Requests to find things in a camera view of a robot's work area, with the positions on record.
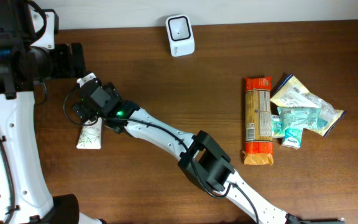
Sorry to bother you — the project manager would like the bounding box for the white bamboo print tube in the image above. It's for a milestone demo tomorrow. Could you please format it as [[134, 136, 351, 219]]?
[[76, 118, 103, 149]]

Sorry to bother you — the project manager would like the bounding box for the orange spaghetti packet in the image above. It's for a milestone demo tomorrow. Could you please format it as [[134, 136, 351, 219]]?
[[244, 77, 273, 165]]

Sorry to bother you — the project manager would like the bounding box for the cream blue snack bag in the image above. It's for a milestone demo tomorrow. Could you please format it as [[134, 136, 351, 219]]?
[[270, 74, 347, 137]]

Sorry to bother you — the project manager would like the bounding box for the teal wet wipes pack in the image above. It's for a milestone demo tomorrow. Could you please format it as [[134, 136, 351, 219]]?
[[277, 107, 321, 130]]

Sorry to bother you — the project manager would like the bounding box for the teal Kleenex tissue pack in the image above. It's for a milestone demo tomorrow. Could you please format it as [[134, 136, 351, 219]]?
[[282, 128, 303, 149]]

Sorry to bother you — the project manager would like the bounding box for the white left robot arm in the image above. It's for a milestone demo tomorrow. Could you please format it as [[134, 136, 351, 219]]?
[[0, 1, 94, 223]]

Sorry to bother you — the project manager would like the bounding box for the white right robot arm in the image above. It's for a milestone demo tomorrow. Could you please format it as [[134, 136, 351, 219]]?
[[73, 75, 299, 224]]

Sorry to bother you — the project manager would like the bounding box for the white barcode scanner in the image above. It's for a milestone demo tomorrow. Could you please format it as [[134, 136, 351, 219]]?
[[165, 15, 195, 57]]

